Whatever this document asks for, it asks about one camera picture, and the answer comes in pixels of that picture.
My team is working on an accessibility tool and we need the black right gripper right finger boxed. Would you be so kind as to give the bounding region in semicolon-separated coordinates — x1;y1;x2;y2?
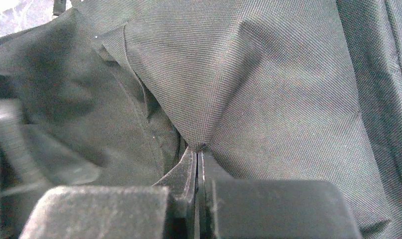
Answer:
198;150;361;239

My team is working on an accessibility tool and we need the black student backpack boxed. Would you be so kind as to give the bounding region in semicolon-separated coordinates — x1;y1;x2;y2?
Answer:
0;0;402;239

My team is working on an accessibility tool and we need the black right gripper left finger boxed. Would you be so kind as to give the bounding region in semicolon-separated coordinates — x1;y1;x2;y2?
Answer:
20;148;197;239

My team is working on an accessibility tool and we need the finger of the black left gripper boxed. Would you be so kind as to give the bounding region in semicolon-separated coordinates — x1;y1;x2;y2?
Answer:
0;99;101;239

